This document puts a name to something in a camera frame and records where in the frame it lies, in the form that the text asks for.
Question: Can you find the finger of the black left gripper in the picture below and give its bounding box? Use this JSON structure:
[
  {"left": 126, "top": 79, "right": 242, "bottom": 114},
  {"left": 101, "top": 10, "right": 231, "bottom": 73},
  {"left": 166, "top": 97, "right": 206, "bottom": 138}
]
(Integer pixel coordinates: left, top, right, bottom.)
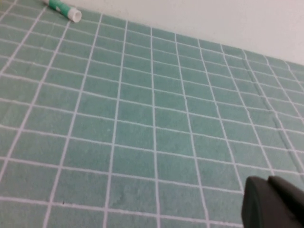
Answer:
[
  {"left": 240, "top": 175, "right": 304, "bottom": 228},
  {"left": 267, "top": 175, "right": 304, "bottom": 216}
]

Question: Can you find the green checked tablecloth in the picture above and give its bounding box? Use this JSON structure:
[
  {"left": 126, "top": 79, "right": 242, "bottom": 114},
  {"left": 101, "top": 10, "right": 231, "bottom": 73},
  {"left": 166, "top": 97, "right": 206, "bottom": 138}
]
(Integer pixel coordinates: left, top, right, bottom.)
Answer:
[{"left": 0, "top": 0, "right": 304, "bottom": 228}]

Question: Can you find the green white glue stick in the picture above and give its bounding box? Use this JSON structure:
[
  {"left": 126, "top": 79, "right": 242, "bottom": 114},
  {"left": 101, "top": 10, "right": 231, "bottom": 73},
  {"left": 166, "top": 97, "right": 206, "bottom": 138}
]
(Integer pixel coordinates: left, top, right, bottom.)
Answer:
[{"left": 42, "top": 0, "right": 83, "bottom": 23}]

